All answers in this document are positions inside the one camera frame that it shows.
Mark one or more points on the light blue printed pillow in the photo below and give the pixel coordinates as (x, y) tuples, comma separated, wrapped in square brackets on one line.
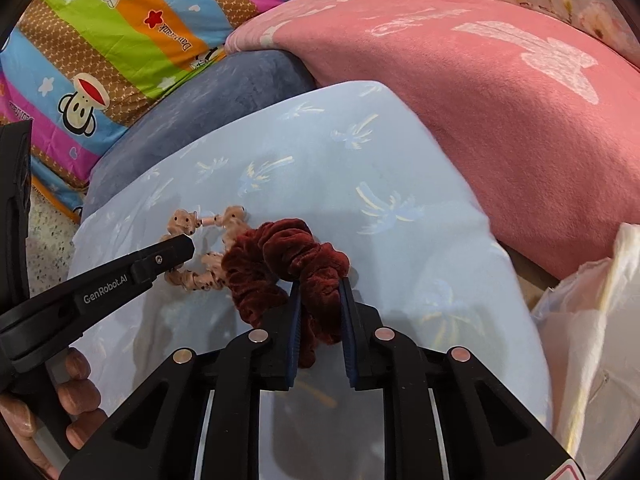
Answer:
[(325, 185)]

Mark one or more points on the pink blanket with white bow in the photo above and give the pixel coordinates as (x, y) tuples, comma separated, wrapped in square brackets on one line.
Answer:
[(450, 110)]

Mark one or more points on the blue-grey pillow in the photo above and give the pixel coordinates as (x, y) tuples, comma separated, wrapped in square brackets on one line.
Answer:
[(225, 90)]

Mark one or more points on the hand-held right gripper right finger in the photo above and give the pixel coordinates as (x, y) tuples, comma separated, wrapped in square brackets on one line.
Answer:
[(346, 330)]

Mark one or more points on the colourful striped cartoon monkey quilt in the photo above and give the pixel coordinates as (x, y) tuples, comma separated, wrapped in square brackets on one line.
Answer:
[(125, 10)]

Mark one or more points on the bin with white bag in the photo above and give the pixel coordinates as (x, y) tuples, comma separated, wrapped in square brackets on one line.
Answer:
[(590, 335)]

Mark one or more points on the person's left hand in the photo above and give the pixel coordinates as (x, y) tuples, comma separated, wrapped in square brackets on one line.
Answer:
[(80, 395)]

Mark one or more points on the pink dotted scrunchie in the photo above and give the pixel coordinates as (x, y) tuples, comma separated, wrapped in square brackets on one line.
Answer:
[(231, 215)]

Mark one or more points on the dark red velvet scrunchie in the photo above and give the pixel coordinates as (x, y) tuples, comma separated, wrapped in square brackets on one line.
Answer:
[(285, 255)]

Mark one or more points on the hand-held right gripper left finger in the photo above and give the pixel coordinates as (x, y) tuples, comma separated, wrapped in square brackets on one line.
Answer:
[(295, 330)]

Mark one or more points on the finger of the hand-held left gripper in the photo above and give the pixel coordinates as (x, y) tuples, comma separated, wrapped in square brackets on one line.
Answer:
[(125, 285)]

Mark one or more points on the floral beige cloth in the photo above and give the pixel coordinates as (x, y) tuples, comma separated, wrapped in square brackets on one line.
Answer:
[(575, 0)]

